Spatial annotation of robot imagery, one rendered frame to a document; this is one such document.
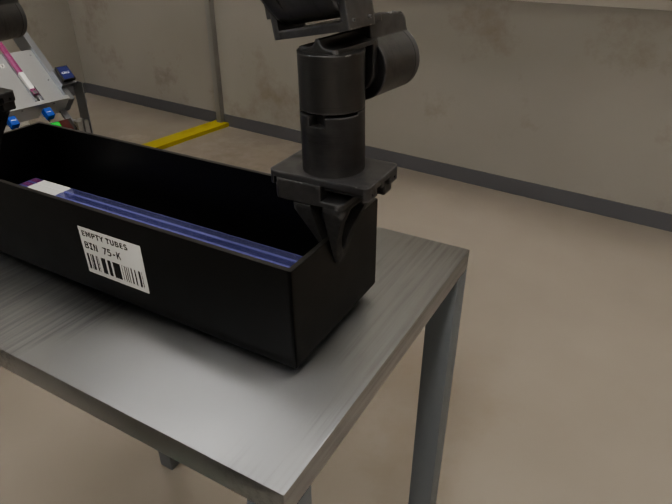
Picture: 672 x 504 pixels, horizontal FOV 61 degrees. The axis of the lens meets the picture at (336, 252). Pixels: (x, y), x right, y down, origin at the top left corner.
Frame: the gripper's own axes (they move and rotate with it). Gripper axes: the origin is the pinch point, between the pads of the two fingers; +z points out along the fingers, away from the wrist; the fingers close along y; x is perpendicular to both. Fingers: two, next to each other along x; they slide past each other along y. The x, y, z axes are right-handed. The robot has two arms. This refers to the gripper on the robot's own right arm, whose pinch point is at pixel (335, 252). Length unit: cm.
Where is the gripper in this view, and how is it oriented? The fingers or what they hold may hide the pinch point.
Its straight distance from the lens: 57.2
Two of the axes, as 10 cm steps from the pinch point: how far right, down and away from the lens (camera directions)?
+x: -4.9, 4.5, -7.5
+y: -8.7, -2.3, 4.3
